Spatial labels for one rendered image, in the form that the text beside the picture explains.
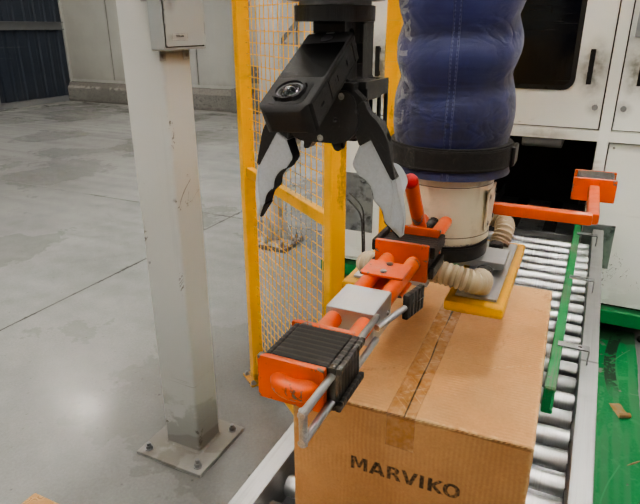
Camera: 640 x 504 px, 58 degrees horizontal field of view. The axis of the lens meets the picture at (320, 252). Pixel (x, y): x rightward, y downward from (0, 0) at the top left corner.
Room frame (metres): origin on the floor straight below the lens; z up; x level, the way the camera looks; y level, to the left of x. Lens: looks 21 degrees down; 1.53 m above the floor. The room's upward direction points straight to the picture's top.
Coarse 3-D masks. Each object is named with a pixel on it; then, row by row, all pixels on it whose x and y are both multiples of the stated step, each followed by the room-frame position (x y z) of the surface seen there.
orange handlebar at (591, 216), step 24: (528, 216) 1.03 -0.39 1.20; (552, 216) 1.01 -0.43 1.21; (576, 216) 0.99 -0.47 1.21; (384, 264) 0.75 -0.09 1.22; (408, 264) 0.76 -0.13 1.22; (384, 288) 0.68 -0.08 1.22; (408, 288) 0.73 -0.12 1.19; (336, 312) 0.61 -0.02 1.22; (288, 384) 0.46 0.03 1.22; (312, 384) 0.46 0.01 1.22
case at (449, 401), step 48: (432, 288) 1.25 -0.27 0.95; (528, 288) 1.25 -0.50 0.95; (384, 336) 1.02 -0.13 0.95; (432, 336) 1.02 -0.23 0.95; (480, 336) 1.02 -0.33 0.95; (528, 336) 1.02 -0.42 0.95; (384, 384) 0.85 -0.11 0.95; (432, 384) 0.85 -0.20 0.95; (480, 384) 0.85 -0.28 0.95; (528, 384) 0.85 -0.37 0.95; (336, 432) 0.81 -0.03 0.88; (384, 432) 0.78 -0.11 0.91; (432, 432) 0.75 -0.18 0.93; (480, 432) 0.72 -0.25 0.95; (528, 432) 0.72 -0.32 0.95; (336, 480) 0.81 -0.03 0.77; (384, 480) 0.77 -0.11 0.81; (432, 480) 0.74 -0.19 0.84; (480, 480) 0.71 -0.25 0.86; (528, 480) 0.69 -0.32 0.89
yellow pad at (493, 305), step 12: (516, 252) 1.11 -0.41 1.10; (516, 264) 1.04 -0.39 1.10; (504, 276) 0.97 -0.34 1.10; (492, 288) 0.92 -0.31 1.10; (504, 288) 0.93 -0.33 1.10; (444, 300) 0.89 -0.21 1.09; (456, 300) 0.88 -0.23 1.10; (468, 300) 0.88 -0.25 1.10; (480, 300) 0.88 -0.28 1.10; (492, 300) 0.88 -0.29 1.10; (504, 300) 0.88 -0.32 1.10; (468, 312) 0.87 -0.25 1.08; (480, 312) 0.86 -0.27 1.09; (492, 312) 0.85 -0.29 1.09
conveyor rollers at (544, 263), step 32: (544, 256) 2.49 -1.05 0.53; (544, 288) 2.15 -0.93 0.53; (576, 288) 2.11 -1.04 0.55; (576, 320) 1.85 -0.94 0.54; (576, 352) 1.62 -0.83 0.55; (544, 384) 1.47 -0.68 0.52; (544, 416) 1.30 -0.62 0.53; (544, 448) 1.16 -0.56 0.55; (288, 480) 1.05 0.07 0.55; (544, 480) 1.06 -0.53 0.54
